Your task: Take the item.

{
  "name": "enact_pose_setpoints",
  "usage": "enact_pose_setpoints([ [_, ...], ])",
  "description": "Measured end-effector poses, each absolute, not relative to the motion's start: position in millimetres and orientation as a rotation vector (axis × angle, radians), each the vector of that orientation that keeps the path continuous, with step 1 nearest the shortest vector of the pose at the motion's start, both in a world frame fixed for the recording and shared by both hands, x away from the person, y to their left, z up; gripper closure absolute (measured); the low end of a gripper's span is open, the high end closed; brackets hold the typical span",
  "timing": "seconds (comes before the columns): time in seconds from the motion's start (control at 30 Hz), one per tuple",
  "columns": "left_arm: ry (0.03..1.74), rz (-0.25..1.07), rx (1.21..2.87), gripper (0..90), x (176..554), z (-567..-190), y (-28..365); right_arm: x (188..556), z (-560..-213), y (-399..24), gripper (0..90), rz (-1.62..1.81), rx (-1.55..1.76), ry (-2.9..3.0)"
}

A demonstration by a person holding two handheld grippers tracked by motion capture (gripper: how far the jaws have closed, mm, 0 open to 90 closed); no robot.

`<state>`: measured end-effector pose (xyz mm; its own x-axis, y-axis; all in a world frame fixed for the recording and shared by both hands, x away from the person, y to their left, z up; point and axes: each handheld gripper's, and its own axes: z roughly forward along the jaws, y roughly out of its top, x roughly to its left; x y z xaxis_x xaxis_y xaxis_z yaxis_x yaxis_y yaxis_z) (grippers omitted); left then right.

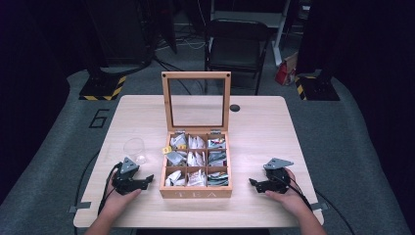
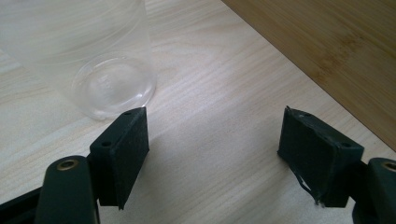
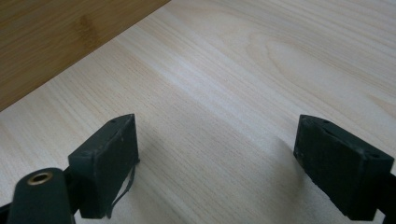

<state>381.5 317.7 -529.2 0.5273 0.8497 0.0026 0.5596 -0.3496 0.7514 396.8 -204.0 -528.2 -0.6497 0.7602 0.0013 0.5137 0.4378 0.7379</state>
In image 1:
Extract red and white bag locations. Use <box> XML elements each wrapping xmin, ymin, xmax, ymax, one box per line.
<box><xmin>274</xmin><ymin>52</ymin><xmax>300</xmax><ymax>86</ymax></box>

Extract grey tape strip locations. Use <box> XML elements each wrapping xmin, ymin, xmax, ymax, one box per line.
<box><xmin>310</xmin><ymin>202</ymin><xmax>330</xmax><ymax>212</ymax></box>
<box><xmin>68</xmin><ymin>201</ymin><xmax>93</xmax><ymax>213</ymax></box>

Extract wooden tea box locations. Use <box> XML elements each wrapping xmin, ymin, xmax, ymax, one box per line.
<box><xmin>159</xmin><ymin>70</ymin><xmax>234</xmax><ymax>200</ymax></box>

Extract clear plastic cup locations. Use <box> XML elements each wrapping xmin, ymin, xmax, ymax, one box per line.
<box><xmin>122</xmin><ymin>137</ymin><xmax>148</xmax><ymax>165</ymax></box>

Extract heap of tea bags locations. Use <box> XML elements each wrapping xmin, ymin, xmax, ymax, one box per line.
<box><xmin>164</xmin><ymin>132</ymin><xmax>230</xmax><ymax>188</ymax></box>

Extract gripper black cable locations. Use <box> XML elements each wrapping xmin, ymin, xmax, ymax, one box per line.
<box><xmin>277</xmin><ymin>174</ymin><xmax>357</xmax><ymax>235</ymax></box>
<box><xmin>73</xmin><ymin>151</ymin><xmax>120</xmax><ymax>235</ymax></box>

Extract floor cables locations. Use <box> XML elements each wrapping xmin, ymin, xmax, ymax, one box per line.
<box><xmin>153</xmin><ymin>23</ymin><xmax>209</xmax><ymax>96</ymax></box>

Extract person's right hand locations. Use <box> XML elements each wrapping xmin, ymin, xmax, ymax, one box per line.
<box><xmin>263</xmin><ymin>167</ymin><xmax>311</xmax><ymax>217</ymax></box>

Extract person's left hand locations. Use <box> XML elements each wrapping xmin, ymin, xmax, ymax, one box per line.
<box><xmin>103</xmin><ymin>168</ymin><xmax>143</xmax><ymax>217</ymax></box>

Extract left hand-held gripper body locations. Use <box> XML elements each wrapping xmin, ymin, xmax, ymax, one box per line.
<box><xmin>112</xmin><ymin>157</ymin><xmax>149</xmax><ymax>197</ymax></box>

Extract black stand hazard-striped base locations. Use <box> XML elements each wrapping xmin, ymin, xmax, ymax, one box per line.
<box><xmin>78</xmin><ymin>73</ymin><xmax>127</xmax><ymax>102</ymax></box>
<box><xmin>294</xmin><ymin>73</ymin><xmax>341</xmax><ymax>102</ymax></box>

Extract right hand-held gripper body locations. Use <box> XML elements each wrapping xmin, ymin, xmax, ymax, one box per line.
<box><xmin>258</xmin><ymin>158</ymin><xmax>295</xmax><ymax>195</ymax></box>

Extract black folding chair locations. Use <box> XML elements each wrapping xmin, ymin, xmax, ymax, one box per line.
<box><xmin>204</xmin><ymin>18</ymin><xmax>274</xmax><ymax>96</ymax></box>

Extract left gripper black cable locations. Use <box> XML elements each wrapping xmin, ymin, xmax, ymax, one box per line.
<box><xmin>73</xmin><ymin>151</ymin><xmax>120</xmax><ymax>235</ymax></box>

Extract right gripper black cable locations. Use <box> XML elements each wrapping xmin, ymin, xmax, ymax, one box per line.
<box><xmin>277</xmin><ymin>174</ymin><xmax>357</xmax><ymax>235</ymax></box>

